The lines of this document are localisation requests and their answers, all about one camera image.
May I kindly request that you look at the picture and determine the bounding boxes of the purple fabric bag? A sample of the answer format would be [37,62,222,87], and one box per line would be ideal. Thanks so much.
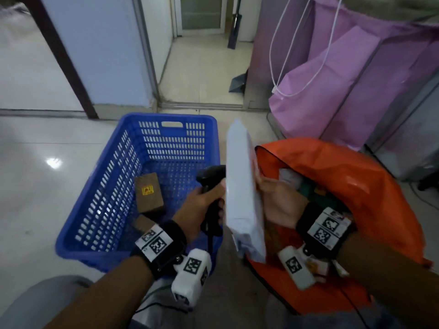
[268,0,439,152]

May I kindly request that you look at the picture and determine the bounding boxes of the black cable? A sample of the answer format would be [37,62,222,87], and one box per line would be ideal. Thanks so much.
[132,284,191,315]
[338,282,369,329]

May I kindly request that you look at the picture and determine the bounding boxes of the brown cardboard box yellow label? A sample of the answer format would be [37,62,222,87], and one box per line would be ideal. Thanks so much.
[134,172,165,213]

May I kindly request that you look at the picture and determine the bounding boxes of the person's left hand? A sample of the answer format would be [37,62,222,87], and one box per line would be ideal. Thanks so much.
[171,179,227,244]

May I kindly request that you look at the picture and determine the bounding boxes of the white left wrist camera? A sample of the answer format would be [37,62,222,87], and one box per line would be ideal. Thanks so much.
[171,248,213,307]

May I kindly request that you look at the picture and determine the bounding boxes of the black left wrist strap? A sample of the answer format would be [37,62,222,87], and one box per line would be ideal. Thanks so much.
[130,219,188,280]

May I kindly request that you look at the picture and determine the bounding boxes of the brown door post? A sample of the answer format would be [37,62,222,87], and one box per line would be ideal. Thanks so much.
[19,0,100,120]

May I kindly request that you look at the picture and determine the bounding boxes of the grey metal cabinet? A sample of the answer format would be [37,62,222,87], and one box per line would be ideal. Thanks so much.
[364,70,439,183]

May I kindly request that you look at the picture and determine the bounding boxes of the grey dustpan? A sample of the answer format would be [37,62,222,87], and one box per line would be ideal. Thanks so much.
[228,69,248,94]

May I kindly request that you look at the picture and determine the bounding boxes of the white plastic mailer parcel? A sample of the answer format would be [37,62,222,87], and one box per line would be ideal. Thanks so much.
[225,119,268,264]

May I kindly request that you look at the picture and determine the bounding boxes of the white packet in sack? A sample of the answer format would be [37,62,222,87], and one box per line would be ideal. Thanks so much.
[278,168,304,189]

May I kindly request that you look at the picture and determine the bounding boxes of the person's left forearm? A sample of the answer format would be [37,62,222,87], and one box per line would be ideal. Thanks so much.
[43,255,155,329]

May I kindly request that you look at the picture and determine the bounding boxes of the blue plastic basket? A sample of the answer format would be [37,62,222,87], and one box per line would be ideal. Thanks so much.
[55,112,224,274]

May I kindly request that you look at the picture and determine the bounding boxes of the white glass door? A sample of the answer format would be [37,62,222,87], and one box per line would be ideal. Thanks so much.
[173,0,230,37]

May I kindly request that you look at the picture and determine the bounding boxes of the black barcode scanner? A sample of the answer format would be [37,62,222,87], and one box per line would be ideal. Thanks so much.
[196,165,227,237]

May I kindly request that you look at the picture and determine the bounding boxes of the white cord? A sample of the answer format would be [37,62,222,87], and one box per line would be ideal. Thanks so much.
[269,0,345,98]

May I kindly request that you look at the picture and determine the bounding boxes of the green packet in sack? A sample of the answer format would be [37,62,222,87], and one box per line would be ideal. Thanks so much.
[298,181,331,204]

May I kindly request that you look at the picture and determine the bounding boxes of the person's grey trousers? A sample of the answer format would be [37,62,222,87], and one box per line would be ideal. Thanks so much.
[0,236,299,329]

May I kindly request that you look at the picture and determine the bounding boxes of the person's right hand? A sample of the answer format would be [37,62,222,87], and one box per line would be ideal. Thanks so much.
[257,175,308,231]

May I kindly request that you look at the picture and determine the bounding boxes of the black right wrist strap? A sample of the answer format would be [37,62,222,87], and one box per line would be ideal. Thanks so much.
[296,202,356,259]

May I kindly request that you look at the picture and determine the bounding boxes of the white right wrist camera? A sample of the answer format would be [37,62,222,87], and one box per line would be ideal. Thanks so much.
[277,245,318,291]

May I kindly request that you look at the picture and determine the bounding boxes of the black wrist strap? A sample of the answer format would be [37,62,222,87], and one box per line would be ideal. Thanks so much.
[296,202,356,259]
[130,219,188,280]

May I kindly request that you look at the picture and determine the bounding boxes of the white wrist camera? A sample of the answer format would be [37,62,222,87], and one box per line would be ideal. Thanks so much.
[277,245,318,291]
[171,248,213,307]

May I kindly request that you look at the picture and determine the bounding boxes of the small brown cardboard parcel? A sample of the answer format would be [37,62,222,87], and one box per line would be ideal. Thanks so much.
[132,214,155,234]

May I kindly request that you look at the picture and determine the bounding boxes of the orange plastic sack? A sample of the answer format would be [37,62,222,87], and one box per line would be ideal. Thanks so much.
[245,137,433,316]

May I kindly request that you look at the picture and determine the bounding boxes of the person's right forearm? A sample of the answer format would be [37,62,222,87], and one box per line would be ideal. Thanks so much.
[336,232,439,329]

